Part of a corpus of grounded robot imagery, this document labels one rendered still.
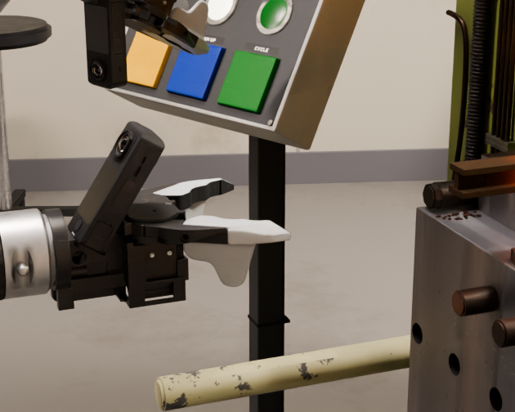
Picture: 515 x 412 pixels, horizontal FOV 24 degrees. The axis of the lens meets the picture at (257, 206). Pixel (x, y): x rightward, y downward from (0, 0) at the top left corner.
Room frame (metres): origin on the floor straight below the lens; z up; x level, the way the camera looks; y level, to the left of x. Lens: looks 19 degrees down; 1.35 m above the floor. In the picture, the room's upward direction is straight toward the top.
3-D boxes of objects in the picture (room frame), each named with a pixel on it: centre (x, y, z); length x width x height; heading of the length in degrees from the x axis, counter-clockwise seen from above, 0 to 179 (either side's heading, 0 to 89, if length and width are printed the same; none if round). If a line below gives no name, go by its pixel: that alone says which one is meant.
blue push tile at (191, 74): (1.58, 0.08, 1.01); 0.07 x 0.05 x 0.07; 46
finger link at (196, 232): (0.97, 0.07, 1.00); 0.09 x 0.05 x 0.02; 75
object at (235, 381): (1.46, -0.08, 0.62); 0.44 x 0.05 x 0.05; 111
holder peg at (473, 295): (1.11, -0.22, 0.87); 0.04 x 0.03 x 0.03; 111
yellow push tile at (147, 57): (1.65, 0.15, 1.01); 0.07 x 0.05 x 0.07; 46
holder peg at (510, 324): (1.04, -0.25, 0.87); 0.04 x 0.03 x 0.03; 111
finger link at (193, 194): (1.08, 0.06, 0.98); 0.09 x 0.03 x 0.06; 147
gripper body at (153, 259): (0.99, 0.13, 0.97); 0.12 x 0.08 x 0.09; 111
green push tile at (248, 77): (1.51, 0.01, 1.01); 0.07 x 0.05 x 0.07; 46
